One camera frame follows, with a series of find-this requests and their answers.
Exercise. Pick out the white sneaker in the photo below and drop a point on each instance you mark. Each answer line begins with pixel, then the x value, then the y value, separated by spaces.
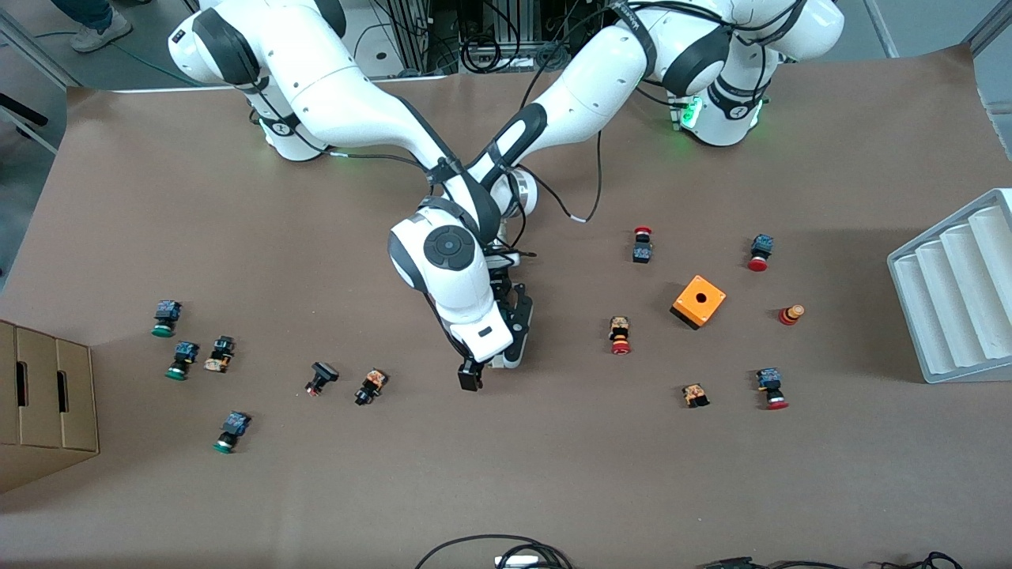
pixel 103 33

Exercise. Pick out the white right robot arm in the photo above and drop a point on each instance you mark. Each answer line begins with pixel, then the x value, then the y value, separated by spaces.
pixel 356 103

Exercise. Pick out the black square push button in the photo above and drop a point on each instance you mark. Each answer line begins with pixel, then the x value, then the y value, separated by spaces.
pixel 320 378

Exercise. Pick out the grey ribbed tray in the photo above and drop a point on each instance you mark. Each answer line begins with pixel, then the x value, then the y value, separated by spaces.
pixel 949 300

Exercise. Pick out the red yellow button head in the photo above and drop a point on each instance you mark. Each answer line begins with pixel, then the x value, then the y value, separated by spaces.
pixel 791 314

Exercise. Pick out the green push button blue body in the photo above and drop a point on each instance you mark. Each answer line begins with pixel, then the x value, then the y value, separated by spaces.
pixel 183 359
pixel 232 431
pixel 166 318

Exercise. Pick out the white platform board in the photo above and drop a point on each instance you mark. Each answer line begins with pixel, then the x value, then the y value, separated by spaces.
pixel 387 35

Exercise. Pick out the black equipment rack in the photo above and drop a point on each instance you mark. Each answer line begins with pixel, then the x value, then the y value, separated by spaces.
pixel 506 20

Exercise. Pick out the red button orange body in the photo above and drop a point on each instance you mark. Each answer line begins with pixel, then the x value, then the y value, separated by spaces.
pixel 620 335

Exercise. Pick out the orange black contact block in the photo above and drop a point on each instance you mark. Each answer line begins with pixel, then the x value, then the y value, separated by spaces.
pixel 219 354

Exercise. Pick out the black metal bar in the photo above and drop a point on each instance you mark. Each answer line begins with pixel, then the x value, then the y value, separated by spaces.
pixel 24 109

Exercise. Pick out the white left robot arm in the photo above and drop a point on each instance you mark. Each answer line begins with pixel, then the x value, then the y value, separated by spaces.
pixel 585 95

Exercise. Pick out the aluminium frame post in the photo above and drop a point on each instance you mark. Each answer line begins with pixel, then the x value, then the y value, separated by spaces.
pixel 415 39

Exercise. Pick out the cardboard box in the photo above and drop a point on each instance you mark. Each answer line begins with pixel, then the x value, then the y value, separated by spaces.
pixel 47 427

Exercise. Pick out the grey usb hub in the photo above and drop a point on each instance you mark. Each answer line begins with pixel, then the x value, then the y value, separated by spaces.
pixel 518 562

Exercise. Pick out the grey metal frame bar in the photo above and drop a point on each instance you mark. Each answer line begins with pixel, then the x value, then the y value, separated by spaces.
pixel 990 28
pixel 39 49

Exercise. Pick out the dark connector plug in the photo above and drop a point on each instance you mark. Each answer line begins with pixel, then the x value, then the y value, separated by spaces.
pixel 731 563

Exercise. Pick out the orange button enclosure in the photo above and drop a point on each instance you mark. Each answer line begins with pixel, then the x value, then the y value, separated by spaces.
pixel 696 304

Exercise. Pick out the small orange contact block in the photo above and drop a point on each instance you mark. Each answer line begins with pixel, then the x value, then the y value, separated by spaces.
pixel 695 394

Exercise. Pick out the blue jeans leg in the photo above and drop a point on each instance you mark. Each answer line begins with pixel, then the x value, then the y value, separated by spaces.
pixel 83 8

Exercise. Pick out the red button black body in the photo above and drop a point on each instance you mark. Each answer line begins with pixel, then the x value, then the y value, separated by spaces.
pixel 642 246

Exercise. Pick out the black orange selector switch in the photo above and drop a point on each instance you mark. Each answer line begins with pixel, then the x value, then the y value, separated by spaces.
pixel 370 386

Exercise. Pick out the red mushroom button blue body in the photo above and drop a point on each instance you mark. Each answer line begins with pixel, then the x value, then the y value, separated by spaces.
pixel 760 252
pixel 772 388

